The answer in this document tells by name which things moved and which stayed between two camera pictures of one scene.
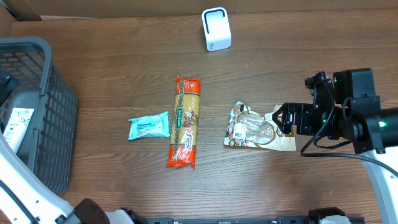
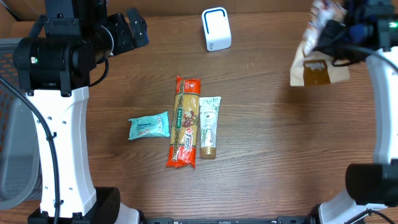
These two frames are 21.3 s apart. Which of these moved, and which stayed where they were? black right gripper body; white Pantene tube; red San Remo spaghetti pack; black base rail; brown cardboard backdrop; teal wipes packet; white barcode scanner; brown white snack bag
Moved: black right gripper body; brown white snack bag; white Pantene tube
Stayed: teal wipes packet; brown cardboard backdrop; black base rail; red San Remo spaghetti pack; white barcode scanner
